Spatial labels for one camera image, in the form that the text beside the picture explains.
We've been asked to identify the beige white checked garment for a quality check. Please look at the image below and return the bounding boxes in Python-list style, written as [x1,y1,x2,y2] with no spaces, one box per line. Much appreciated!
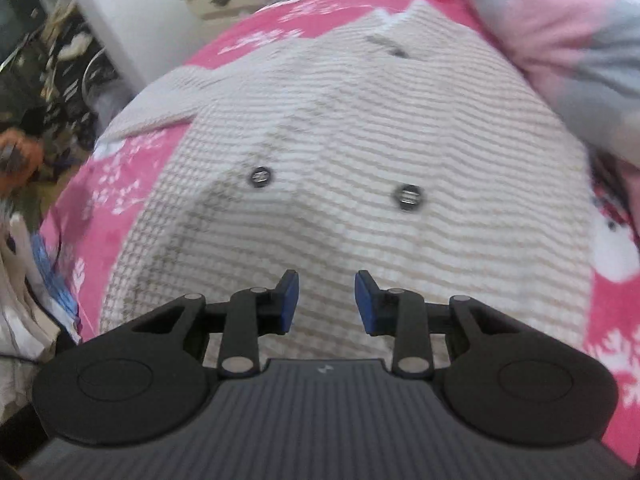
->
[95,0,601,361]

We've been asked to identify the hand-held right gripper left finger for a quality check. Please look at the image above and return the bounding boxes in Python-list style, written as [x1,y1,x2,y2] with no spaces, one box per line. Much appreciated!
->
[132,269,300,378]

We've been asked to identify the blue cloth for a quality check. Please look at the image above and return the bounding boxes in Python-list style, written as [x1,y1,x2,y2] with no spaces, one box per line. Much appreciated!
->
[30,230,82,343]

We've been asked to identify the orange object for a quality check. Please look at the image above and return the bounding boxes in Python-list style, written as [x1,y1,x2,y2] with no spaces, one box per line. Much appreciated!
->
[0,127,47,196]

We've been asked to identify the pink grey floral quilt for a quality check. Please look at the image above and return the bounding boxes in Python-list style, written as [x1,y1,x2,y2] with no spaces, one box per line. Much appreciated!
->
[457,0,640,166]

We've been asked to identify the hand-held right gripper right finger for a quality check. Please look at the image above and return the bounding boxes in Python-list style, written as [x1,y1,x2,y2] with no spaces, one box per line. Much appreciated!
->
[354,269,521,380]

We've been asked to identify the pink floral blanket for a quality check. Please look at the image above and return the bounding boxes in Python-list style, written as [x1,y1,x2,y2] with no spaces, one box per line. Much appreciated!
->
[37,0,640,466]

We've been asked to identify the pile of dark clutter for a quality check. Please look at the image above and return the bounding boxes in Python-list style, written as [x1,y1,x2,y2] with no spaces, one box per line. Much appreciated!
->
[0,0,136,133]

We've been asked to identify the white bags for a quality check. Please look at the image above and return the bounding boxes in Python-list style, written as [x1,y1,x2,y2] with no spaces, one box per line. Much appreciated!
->
[0,210,62,361]

